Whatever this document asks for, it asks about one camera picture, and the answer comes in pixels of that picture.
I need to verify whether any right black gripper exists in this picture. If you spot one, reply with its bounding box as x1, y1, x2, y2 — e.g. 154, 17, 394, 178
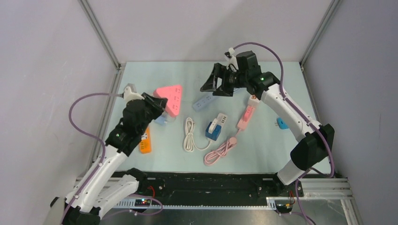
200, 62, 248, 97

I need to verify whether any pink triangular power strip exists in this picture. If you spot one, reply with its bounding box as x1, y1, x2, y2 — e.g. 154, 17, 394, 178
153, 85, 183, 118

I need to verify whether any white plug adapter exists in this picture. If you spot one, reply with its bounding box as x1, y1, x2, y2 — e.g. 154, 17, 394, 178
207, 122, 222, 135

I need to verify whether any dark blue cube socket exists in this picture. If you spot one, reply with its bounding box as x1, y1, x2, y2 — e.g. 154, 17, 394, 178
205, 122, 222, 141

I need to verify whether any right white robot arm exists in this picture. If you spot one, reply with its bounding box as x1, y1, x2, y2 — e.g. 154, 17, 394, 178
200, 51, 335, 196

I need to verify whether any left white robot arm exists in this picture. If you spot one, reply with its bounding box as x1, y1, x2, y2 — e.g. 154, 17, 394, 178
58, 91, 168, 225

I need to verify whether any light blue plug adapter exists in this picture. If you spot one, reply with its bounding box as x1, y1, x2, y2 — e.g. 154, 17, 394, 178
275, 117, 289, 130

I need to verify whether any light blue power strip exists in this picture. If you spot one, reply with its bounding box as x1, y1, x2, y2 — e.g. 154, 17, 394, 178
192, 93, 216, 112

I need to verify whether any small light blue charger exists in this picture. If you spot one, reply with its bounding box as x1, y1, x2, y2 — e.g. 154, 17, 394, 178
154, 113, 175, 126

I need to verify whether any white power strip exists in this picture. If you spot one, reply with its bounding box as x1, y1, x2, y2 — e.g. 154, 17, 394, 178
215, 113, 228, 127

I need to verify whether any light blue table mat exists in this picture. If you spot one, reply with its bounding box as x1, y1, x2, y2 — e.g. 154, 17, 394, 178
116, 61, 297, 173

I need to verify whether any orange power strip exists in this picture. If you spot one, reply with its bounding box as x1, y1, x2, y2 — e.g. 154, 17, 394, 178
139, 127, 152, 154

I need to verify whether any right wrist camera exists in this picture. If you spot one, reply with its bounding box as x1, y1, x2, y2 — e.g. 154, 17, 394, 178
224, 47, 238, 72

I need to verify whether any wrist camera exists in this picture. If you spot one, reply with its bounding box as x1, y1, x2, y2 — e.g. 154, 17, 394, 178
122, 83, 145, 103
224, 47, 238, 72

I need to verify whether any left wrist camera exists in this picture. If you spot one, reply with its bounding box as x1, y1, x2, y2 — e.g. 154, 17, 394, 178
122, 83, 145, 103

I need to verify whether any white coiled cable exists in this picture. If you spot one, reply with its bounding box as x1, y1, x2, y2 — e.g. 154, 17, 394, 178
183, 117, 215, 153

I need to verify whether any pink coiled cable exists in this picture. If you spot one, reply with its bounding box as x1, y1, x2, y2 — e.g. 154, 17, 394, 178
203, 128, 242, 166

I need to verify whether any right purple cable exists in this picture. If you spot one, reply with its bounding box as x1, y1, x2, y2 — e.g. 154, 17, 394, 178
233, 42, 336, 225

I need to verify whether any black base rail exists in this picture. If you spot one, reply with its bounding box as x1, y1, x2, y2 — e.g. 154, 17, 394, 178
133, 172, 304, 207

